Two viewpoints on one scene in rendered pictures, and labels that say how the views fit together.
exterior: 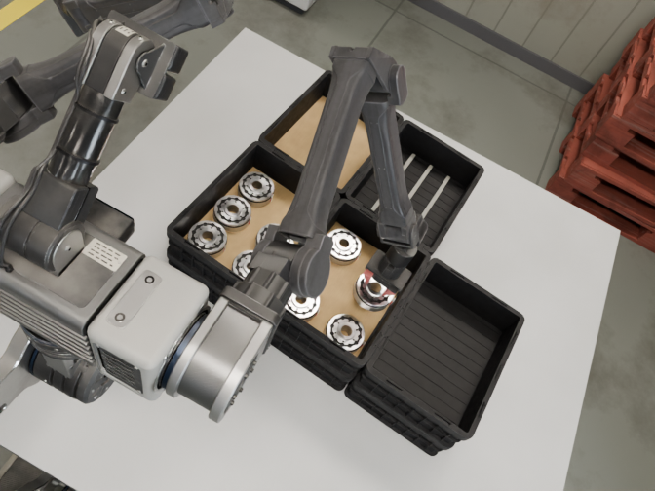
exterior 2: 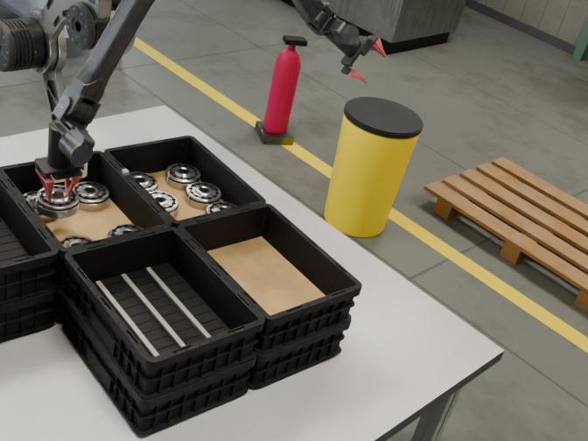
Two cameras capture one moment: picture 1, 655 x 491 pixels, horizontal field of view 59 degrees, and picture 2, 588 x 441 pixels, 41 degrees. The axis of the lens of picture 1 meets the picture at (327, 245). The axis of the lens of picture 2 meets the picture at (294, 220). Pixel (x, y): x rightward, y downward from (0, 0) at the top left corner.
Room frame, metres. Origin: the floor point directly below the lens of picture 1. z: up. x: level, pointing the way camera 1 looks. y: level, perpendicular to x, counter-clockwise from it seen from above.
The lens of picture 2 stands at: (2.16, -1.17, 2.05)
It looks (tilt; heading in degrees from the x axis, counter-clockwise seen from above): 32 degrees down; 124
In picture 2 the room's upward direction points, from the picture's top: 13 degrees clockwise
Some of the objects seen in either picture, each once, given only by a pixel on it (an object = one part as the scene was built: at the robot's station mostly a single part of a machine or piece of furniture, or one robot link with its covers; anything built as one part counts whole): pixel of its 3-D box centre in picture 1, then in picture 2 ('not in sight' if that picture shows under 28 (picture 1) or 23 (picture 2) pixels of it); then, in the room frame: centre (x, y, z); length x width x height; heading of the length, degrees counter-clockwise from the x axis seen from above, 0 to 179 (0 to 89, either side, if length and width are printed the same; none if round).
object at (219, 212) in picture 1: (232, 210); (203, 192); (0.86, 0.28, 0.86); 0.10 x 0.10 x 0.01
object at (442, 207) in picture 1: (410, 193); (160, 308); (1.19, -0.17, 0.87); 0.40 x 0.30 x 0.11; 169
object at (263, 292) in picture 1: (257, 303); not in sight; (0.36, 0.06, 1.45); 0.09 x 0.08 x 0.12; 85
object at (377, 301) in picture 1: (375, 288); (58, 197); (0.78, -0.16, 0.94); 0.10 x 0.10 x 0.01
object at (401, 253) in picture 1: (403, 250); (62, 135); (0.79, -0.16, 1.12); 0.07 x 0.06 x 0.07; 173
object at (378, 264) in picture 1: (392, 265); (59, 156); (0.78, -0.16, 1.06); 0.10 x 0.07 x 0.07; 79
